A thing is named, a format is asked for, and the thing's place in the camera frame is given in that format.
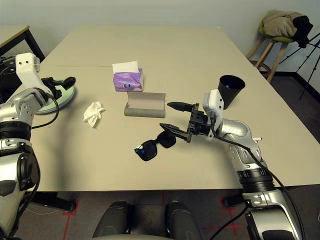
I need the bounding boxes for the grey robot right leg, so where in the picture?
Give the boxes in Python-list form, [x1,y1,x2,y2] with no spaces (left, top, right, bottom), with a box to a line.
[166,199,203,240]

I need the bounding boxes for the black plastic cup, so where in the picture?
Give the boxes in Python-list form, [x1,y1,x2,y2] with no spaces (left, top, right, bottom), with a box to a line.
[217,74,246,111]

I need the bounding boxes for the beige black-framed side table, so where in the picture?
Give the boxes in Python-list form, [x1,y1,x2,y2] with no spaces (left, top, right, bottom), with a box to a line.
[0,24,46,63]

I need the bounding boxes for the grey glasses case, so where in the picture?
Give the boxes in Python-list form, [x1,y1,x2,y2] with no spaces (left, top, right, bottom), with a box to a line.
[124,91,167,119]

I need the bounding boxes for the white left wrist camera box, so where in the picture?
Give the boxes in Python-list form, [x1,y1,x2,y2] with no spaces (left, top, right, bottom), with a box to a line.
[14,53,55,97]

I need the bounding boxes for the green seat cushion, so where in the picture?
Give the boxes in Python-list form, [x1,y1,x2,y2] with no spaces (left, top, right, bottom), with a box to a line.
[261,21,298,43]

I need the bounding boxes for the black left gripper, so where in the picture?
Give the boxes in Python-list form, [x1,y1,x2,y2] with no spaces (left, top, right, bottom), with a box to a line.
[41,76,77,98]

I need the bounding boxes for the white tissue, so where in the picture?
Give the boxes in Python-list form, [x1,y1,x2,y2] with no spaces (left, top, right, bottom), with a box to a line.
[82,101,106,129]

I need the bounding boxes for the grey robot left leg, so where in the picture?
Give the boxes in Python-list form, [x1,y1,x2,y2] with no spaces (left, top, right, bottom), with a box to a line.
[92,201,132,238]

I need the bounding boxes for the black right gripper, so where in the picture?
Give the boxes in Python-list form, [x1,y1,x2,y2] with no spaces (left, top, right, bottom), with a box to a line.
[159,101,211,145]

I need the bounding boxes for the black tripod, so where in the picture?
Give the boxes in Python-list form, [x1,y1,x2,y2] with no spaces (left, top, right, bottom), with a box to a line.
[278,32,320,101]

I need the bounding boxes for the purple tissue pack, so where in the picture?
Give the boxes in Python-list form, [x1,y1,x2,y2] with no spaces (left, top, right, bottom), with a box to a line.
[112,59,145,93]

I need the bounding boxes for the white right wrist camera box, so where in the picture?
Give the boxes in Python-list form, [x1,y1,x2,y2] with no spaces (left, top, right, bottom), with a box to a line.
[201,89,225,139]

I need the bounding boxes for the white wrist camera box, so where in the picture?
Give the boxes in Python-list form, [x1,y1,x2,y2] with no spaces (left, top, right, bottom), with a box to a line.
[201,89,225,139]
[14,53,55,97]

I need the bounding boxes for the black metal table foot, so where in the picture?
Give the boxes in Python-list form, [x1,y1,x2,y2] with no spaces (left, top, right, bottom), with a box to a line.
[222,187,247,207]
[32,191,76,213]

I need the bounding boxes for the grey robot leg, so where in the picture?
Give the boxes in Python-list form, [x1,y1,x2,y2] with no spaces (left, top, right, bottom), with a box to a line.
[166,199,203,240]
[92,201,132,238]

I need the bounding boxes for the black sunglasses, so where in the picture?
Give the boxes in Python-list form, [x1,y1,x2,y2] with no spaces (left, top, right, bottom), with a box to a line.
[134,129,178,163]

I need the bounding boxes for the wooden stool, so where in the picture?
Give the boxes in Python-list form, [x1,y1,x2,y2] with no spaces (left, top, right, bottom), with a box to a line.
[246,34,291,83]

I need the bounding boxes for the blue plastic plate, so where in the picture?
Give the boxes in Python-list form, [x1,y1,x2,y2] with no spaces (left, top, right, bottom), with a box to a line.
[36,87,78,115]

